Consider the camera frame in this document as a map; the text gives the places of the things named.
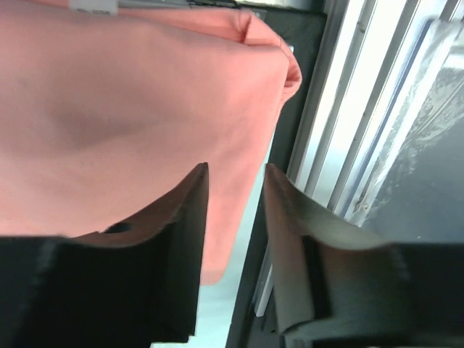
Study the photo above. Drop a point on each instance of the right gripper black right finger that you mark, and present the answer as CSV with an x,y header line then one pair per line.
x,y
337,285

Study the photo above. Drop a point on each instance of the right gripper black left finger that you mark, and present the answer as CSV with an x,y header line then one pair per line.
x,y
133,285

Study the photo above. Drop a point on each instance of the aluminium frame rail front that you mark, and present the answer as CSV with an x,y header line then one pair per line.
x,y
381,138

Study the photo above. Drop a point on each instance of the salmon pink t shirt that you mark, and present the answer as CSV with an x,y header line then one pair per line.
x,y
101,114

